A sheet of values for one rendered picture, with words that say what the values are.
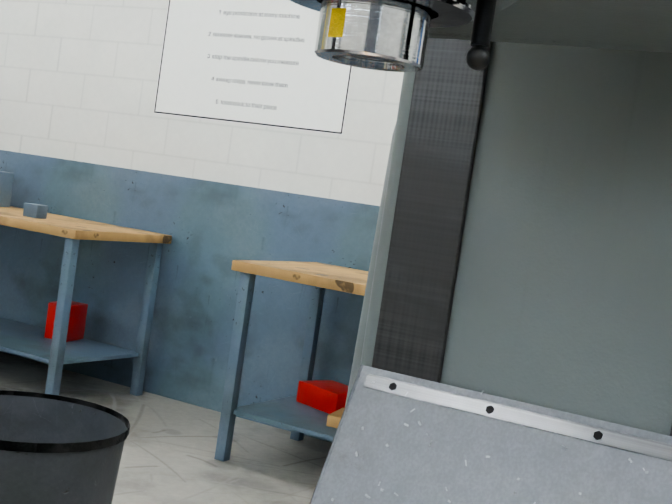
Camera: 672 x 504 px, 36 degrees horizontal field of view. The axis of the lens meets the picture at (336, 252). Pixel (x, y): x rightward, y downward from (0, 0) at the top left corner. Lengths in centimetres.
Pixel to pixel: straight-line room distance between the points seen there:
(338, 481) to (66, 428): 190
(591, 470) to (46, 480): 165
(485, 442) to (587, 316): 12
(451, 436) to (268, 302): 461
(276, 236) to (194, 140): 75
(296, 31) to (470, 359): 471
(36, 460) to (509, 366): 158
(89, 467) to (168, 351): 347
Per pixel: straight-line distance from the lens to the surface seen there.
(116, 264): 600
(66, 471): 231
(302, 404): 494
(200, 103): 574
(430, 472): 82
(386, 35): 44
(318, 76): 537
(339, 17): 44
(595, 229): 80
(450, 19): 47
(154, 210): 584
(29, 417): 272
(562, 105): 82
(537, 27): 66
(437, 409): 83
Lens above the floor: 122
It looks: 3 degrees down
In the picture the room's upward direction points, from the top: 8 degrees clockwise
